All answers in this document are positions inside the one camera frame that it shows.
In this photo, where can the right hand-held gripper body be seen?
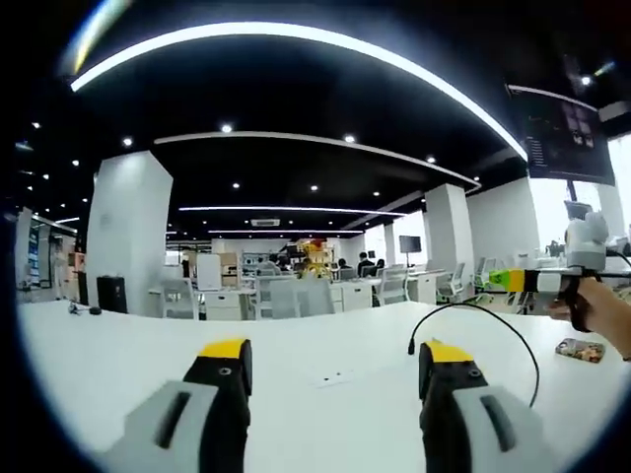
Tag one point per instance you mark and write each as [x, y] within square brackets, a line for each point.
[586, 246]

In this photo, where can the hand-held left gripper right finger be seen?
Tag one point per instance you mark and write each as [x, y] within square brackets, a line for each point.
[493, 424]

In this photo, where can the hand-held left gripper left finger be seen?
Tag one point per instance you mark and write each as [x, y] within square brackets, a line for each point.
[172, 424]

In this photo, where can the white desk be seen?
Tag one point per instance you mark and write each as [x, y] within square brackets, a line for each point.
[320, 335]

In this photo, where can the person's right hand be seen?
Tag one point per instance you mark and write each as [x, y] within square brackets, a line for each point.
[609, 315]

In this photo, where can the white office chair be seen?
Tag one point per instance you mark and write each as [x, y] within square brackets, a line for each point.
[452, 281]
[301, 298]
[180, 298]
[394, 286]

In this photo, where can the colourful printed packet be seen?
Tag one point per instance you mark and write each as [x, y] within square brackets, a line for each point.
[581, 350]

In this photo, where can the large dark hanging monitor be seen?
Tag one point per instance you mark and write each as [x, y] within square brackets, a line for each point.
[567, 138]

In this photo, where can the screen on floor stand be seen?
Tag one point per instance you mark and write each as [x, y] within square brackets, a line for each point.
[410, 244]

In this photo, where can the small black round object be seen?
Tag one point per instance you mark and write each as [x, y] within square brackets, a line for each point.
[94, 311]

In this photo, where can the black floor cabinet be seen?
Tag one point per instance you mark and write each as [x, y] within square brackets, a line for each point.
[112, 294]

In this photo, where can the long ceiling light strip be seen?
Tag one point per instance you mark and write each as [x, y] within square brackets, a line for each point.
[345, 42]

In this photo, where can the yellow rack frame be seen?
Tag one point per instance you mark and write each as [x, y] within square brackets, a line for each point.
[313, 256]

